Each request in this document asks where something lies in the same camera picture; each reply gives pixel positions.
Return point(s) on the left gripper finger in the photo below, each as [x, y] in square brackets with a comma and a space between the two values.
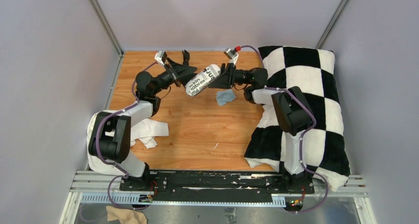
[185, 77]
[181, 69]

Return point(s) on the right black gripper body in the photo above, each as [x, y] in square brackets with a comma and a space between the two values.
[232, 72]

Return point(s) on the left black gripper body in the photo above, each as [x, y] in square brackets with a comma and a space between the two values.
[173, 73]

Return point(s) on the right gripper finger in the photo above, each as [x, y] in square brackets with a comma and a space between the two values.
[224, 72]
[219, 84]

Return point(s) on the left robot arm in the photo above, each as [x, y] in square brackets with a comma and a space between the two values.
[146, 102]

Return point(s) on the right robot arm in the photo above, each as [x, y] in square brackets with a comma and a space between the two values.
[291, 108]

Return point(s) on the black sunglasses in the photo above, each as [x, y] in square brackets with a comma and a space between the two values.
[186, 57]

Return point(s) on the blue cleaning cloth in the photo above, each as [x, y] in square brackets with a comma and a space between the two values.
[225, 96]

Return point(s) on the white crumpled cloth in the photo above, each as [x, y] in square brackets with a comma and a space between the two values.
[147, 130]

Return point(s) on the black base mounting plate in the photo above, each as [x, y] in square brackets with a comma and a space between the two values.
[269, 181]

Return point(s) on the black white checkered pillow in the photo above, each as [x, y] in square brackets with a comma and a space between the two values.
[312, 70]

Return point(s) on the beige cloth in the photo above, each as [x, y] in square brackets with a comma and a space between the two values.
[125, 216]

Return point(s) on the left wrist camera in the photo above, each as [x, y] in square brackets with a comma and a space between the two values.
[161, 57]

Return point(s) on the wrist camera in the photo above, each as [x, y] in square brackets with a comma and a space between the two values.
[161, 57]
[232, 54]

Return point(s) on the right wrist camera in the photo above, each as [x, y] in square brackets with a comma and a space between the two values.
[232, 54]

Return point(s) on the aluminium frame rail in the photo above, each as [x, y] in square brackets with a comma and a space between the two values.
[102, 189]

